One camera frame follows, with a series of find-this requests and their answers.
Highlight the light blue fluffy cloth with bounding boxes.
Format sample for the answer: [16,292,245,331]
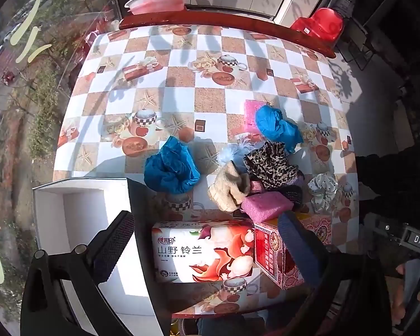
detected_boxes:
[217,140,263,167]

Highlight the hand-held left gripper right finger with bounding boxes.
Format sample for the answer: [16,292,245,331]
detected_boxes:
[277,212,403,336]

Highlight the pink foam sponge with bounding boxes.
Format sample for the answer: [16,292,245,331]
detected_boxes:
[241,193,295,225]

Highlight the checkered printed tablecloth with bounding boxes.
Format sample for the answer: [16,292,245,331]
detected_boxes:
[52,24,359,319]

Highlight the pink and black knit cloth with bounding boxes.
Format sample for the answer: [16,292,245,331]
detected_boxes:
[248,179,305,211]

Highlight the pink mesh item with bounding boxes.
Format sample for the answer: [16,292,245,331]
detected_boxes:
[244,100,277,135]

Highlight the blue plastic shoe cover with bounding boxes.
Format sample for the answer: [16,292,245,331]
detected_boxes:
[255,105,303,153]
[144,136,201,194]

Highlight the white and red plastic basin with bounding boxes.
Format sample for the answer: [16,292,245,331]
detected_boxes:
[124,0,189,15]

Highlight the red patterned medicine box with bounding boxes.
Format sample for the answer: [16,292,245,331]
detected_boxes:
[254,213,333,289]

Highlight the white polka dot scrunchie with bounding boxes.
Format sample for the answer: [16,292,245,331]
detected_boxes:
[308,172,338,214]

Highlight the person's right forearm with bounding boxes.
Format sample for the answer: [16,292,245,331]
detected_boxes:
[355,145,420,226]

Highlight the person's right hand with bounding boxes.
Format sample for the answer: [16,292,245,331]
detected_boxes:
[394,263,420,327]

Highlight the black folding chair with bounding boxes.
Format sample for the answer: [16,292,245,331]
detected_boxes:
[343,17,375,72]

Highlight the beige knit cloth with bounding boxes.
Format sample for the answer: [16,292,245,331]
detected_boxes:
[209,163,251,212]

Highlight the white floral tissue pack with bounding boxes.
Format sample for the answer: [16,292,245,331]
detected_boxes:
[151,219,261,284]

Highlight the leopard print scrunchie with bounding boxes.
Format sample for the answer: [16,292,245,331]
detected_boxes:
[244,142,303,190]

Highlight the white cardboard storage box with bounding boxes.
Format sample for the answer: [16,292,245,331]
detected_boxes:
[31,178,165,336]

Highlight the red plastic chair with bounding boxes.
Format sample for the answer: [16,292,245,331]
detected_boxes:
[290,8,344,47]

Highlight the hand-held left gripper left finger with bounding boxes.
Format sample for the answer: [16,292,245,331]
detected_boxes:
[19,211,162,336]

